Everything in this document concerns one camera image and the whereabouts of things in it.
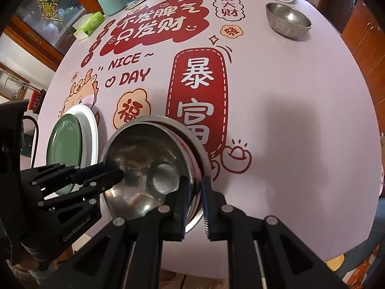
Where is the white plate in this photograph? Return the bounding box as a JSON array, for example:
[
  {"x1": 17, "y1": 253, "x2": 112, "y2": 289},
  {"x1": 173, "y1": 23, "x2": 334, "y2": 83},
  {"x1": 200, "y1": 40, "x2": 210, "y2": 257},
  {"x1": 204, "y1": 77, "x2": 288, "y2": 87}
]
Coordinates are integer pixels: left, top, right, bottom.
[{"x1": 60, "y1": 105, "x2": 100, "y2": 169}]

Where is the green plate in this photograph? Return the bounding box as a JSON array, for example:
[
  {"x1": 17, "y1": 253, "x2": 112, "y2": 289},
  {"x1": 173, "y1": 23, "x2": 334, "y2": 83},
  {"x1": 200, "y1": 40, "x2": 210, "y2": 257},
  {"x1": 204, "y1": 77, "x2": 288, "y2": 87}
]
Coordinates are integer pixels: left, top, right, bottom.
[{"x1": 46, "y1": 113, "x2": 83, "y2": 196}]

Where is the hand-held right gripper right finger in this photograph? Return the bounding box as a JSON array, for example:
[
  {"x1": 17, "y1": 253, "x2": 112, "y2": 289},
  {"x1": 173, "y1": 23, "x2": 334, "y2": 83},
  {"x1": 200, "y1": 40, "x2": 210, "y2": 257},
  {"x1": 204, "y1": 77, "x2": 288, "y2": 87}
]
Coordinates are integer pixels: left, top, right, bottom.
[{"x1": 201, "y1": 176, "x2": 346, "y2": 289}]

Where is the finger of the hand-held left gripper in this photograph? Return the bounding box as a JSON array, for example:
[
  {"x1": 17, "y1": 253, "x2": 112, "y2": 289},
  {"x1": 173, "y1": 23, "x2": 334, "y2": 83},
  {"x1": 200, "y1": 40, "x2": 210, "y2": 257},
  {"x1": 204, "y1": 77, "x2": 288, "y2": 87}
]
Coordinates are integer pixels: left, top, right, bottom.
[
  {"x1": 19, "y1": 162, "x2": 125, "y2": 191},
  {"x1": 36, "y1": 187, "x2": 104, "y2": 217}
]

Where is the green ceramic canister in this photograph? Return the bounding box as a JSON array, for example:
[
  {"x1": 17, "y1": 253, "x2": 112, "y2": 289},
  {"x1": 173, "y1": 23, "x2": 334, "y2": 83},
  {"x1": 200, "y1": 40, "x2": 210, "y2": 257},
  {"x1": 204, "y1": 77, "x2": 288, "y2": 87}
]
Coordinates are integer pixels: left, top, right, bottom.
[{"x1": 98, "y1": 0, "x2": 127, "y2": 17}]

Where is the yellow flat packet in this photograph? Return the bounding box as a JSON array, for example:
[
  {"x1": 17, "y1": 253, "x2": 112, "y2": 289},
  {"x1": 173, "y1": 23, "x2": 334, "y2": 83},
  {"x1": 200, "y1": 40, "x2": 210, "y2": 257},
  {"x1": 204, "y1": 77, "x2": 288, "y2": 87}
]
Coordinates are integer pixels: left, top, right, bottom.
[{"x1": 125, "y1": 0, "x2": 151, "y2": 9}]

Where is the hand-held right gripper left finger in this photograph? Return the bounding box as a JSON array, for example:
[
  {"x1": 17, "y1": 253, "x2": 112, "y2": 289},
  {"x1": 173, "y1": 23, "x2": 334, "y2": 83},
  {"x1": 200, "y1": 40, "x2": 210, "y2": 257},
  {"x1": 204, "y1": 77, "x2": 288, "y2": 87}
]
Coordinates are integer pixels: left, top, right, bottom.
[{"x1": 38, "y1": 175, "x2": 194, "y2": 289}]

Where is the stainless steel bowl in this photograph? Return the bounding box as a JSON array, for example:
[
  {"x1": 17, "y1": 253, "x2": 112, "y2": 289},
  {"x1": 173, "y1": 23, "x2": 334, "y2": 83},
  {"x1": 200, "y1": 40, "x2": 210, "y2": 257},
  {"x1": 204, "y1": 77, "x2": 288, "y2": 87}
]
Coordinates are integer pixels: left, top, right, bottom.
[
  {"x1": 101, "y1": 116, "x2": 208, "y2": 232},
  {"x1": 141, "y1": 115, "x2": 213, "y2": 184},
  {"x1": 265, "y1": 2, "x2": 312, "y2": 39}
]

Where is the brown wooden cabinet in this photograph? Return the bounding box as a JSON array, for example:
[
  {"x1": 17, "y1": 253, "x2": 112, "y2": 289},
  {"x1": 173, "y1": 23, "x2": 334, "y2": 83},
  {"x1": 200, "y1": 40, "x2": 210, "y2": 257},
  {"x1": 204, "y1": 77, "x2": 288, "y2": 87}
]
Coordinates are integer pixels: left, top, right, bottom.
[{"x1": 313, "y1": 0, "x2": 385, "y2": 103}]

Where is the gold knot ornament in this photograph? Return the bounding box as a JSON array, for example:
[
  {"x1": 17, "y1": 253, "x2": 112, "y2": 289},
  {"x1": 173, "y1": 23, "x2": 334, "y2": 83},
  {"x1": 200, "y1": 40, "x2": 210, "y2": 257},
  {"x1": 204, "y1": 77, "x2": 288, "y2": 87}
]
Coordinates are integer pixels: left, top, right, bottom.
[{"x1": 32, "y1": 0, "x2": 77, "y2": 27}]

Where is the red packet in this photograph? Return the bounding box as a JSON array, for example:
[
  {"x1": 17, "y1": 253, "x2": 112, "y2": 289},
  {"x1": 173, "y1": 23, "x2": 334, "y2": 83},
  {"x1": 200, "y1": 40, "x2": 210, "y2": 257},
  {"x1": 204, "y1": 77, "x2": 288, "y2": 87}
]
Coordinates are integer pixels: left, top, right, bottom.
[{"x1": 28, "y1": 89, "x2": 43, "y2": 115}]

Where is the wooden glass door cabinet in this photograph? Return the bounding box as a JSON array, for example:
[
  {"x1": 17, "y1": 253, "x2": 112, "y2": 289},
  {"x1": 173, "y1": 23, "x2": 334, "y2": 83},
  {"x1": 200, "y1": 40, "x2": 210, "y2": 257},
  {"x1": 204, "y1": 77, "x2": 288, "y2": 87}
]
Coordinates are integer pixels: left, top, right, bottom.
[{"x1": 0, "y1": 0, "x2": 151, "y2": 73}]

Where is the green tissue pack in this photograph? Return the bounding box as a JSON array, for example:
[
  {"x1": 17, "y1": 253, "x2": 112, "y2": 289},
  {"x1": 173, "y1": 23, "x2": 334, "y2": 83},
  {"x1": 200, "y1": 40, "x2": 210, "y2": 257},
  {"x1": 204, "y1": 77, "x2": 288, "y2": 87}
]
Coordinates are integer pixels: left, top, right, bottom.
[{"x1": 73, "y1": 11, "x2": 105, "y2": 40}]

